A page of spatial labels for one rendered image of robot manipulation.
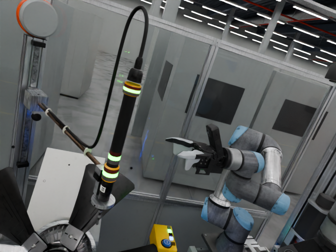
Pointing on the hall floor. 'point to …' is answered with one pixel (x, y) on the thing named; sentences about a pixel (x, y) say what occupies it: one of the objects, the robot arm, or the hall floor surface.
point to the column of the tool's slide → (25, 61)
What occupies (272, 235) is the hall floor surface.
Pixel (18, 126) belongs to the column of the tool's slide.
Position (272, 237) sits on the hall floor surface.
